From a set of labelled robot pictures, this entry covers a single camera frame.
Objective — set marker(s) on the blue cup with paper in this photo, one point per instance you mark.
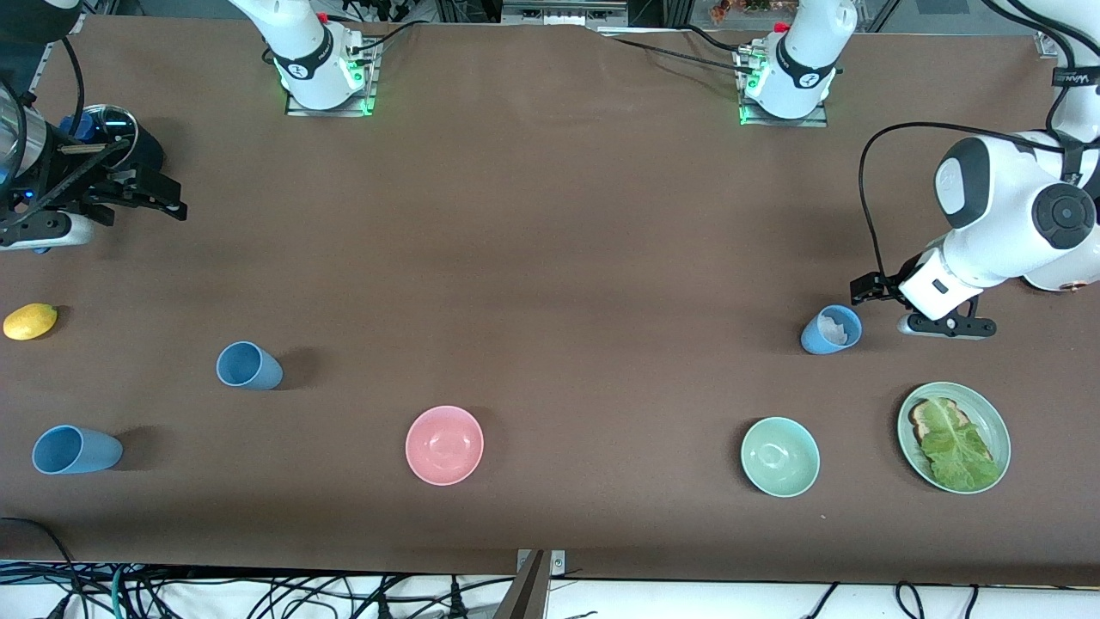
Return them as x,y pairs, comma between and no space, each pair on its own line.
809,339

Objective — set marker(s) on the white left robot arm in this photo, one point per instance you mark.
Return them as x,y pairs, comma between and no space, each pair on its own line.
997,198

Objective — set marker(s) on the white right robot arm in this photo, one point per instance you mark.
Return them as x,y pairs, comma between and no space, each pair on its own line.
301,52

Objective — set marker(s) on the crumpled white paper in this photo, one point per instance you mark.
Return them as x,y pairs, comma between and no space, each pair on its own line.
834,329

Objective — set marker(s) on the toast slice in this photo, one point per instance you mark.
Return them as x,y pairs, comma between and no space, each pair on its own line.
921,419

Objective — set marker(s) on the green plate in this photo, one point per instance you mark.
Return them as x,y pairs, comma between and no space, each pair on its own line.
990,421

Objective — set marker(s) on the white toaster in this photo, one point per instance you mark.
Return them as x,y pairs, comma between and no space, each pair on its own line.
1084,284

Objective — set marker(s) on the yellow lemon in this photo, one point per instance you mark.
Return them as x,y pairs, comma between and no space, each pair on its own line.
30,321

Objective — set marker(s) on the green lettuce leaf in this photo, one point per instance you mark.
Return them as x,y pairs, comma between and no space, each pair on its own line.
958,451

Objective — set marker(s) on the mint green bowl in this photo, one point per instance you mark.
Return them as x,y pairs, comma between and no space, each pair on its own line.
779,456

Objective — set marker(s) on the orange brown object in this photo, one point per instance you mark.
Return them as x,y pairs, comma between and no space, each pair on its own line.
743,9

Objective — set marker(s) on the brown table cover sheet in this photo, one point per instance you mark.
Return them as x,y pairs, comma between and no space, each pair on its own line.
550,215

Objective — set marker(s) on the pink bowl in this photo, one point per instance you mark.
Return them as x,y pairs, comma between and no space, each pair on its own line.
444,445

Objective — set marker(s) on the grey metal box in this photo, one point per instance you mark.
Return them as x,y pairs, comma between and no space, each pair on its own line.
563,10

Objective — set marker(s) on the dark metal bar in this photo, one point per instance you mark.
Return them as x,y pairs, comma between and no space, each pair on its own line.
526,593

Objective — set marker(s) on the aluminium frame profile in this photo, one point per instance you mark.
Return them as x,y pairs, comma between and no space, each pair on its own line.
41,73
1047,45

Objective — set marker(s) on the small metal edge bracket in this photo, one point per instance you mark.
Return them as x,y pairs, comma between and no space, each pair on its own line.
557,563

